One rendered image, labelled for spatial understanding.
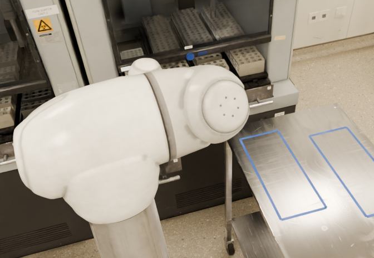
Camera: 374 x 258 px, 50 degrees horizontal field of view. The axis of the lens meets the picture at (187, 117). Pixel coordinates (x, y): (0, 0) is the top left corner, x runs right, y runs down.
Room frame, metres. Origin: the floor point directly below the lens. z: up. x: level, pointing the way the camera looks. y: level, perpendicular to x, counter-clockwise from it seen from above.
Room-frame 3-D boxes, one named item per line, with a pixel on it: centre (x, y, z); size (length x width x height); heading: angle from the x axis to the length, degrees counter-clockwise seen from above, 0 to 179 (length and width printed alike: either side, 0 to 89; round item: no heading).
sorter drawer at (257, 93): (1.58, -0.24, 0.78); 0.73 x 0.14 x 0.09; 11
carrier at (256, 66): (1.35, -0.28, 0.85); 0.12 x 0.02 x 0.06; 100
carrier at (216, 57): (1.41, -0.11, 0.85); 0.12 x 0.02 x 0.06; 101
